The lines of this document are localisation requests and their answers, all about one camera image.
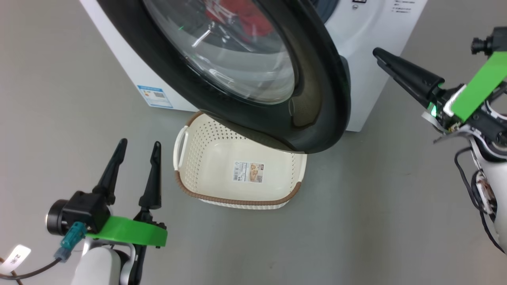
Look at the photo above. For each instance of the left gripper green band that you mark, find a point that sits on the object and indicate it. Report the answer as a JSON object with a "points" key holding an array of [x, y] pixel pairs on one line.
{"points": [[134, 233]]}

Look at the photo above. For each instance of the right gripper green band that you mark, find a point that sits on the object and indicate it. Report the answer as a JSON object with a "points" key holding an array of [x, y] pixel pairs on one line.
{"points": [[479, 87]]}

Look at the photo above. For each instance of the black glass washing machine door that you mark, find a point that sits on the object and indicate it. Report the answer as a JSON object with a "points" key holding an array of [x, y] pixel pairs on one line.
{"points": [[317, 79]]}

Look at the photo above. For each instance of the plain red garment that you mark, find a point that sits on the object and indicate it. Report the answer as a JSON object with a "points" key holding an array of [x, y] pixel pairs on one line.
{"points": [[245, 16]]}

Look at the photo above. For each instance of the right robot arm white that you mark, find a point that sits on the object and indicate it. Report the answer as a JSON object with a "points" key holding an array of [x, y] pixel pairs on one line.
{"points": [[497, 178]]}

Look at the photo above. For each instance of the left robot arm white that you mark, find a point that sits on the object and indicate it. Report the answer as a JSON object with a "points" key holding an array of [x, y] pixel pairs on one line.
{"points": [[95, 265]]}

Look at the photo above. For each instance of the white washing machine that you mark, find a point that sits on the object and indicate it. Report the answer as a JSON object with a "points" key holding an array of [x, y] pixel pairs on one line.
{"points": [[368, 59]]}

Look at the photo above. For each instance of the cream perforated laundry basket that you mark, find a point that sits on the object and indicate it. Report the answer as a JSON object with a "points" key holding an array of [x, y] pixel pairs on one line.
{"points": [[214, 178]]}

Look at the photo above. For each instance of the black door latch socket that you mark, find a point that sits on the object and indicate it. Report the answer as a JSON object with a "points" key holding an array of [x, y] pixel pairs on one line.
{"points": [[358, 3]]}

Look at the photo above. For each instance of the basket product label sticker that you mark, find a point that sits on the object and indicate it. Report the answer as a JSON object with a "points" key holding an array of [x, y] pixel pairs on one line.
{"points": [[248, 172]]}

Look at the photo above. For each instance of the blue energy label sticker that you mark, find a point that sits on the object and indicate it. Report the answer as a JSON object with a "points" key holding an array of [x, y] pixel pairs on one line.
{"points": [[155, 96]]}

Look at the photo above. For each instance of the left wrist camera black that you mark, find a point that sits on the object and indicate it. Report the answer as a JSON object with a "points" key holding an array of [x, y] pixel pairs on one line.
{"points": [[83, 209]]}

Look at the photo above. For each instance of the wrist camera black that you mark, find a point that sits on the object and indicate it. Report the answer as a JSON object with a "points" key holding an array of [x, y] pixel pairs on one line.
{"points": [[491, 41], [83, 209]]}

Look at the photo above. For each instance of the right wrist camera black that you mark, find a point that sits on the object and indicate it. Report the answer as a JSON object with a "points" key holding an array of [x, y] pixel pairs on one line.
{"points": [[491, 41]]}

